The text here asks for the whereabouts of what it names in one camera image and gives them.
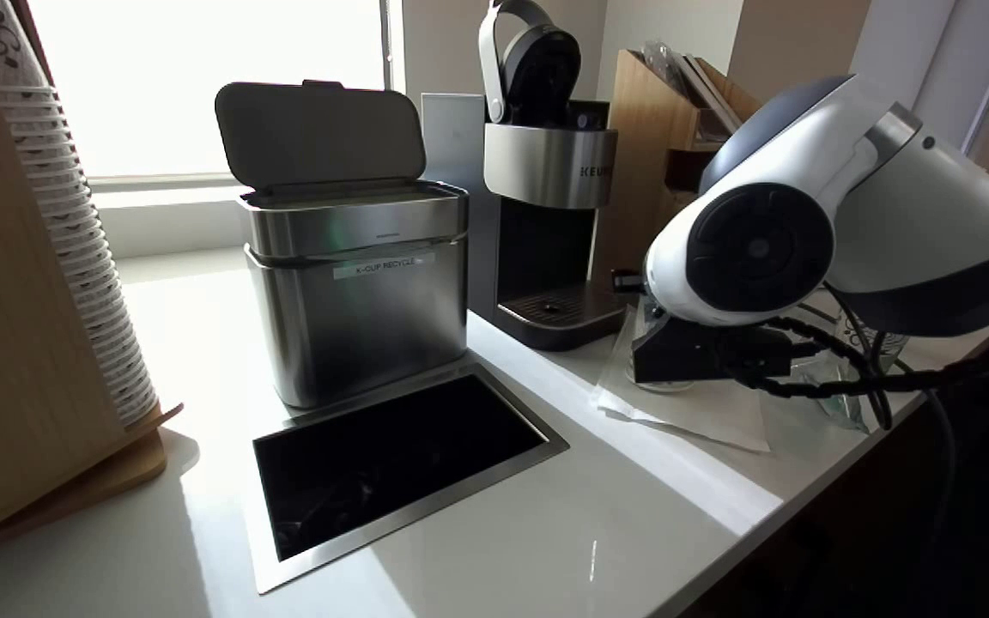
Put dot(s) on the black silver coffee machine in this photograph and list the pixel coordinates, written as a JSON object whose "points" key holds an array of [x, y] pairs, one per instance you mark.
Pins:
{"points": [[539, 167]]}

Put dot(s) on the wooden cup dispenser box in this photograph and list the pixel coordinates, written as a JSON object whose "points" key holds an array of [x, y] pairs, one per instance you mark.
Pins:
{"points": [[0, 346]]}

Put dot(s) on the bright window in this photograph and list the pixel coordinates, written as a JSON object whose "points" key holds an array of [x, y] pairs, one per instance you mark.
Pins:
{"points": [[206, 79]]}

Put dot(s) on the clear plastic bag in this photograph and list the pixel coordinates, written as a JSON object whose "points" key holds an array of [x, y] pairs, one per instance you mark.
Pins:
{"points": [[849, 401]]}

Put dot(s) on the white paper napkin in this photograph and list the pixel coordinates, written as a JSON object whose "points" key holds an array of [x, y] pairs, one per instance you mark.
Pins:
{"points": [[688, 413]]}

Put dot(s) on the stainless steel lidded bin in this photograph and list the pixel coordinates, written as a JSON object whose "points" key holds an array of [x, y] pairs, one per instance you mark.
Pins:
{"points": [[357, 310]]}

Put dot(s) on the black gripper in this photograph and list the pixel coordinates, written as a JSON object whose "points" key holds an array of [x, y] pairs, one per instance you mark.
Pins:
{"points": [[696, 347]]}

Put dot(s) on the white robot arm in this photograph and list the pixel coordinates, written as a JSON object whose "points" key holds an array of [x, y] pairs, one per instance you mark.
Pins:
{"points": [[861, 218]]}

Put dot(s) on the tall stack of paper cups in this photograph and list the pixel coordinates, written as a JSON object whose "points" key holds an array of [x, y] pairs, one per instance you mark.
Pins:
{"points": [[68, 253]]}

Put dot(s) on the steel framed counter chute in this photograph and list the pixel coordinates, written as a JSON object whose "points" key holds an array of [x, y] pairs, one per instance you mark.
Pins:
{"points": [[394, 459]]}

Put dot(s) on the wooden pod organizer rack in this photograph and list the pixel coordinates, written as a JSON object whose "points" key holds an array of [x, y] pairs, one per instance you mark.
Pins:
{"points": [[643, 174]]}

